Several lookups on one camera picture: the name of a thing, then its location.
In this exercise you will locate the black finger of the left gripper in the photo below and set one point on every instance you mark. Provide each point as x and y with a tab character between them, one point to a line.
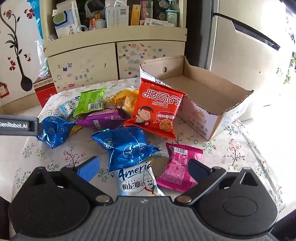
15	125

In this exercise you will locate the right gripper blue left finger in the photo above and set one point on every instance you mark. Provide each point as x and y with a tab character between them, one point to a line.
80	178

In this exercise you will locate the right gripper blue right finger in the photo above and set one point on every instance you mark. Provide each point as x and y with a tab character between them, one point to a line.
207	179

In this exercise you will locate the pink snack packet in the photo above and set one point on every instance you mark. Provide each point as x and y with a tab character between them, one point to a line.
176	175

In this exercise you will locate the blue foil snack bag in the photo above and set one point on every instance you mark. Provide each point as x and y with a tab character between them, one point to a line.
54	130
127	146

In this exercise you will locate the white blue America snack packet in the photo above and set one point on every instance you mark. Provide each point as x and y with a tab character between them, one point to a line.
138	180

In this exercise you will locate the purple noodle snack bag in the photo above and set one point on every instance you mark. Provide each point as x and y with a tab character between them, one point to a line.
110	118

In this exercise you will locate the green snack packet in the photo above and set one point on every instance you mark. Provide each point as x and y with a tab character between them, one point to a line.
89	101

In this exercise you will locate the cardboard milk box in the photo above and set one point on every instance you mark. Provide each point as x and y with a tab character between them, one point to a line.
211	102

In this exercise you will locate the red crispy noodle snack bag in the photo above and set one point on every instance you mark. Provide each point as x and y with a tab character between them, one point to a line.
156	108

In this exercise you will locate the orange yellow snack bag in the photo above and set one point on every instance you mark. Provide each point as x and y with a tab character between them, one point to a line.
125	99

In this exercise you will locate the floral tablecloth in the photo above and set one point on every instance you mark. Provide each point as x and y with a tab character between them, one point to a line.
232	149

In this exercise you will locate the red gift box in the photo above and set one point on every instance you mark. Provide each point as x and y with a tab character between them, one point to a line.
44	88

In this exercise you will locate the cream cabinet with stickers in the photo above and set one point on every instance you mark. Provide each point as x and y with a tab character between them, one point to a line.
106	54

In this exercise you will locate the white blue tissue box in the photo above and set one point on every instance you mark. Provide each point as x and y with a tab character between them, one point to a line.
66	18

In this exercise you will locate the white refrigerator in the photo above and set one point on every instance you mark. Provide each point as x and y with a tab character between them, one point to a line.
248	41

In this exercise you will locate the white paper box on shelf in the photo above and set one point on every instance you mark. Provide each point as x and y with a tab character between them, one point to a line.
116	16

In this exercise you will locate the green bottle on shelf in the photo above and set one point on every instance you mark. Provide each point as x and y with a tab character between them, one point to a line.
172	13

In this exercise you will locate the yellow box on shelf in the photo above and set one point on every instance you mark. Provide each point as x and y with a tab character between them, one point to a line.
134	21

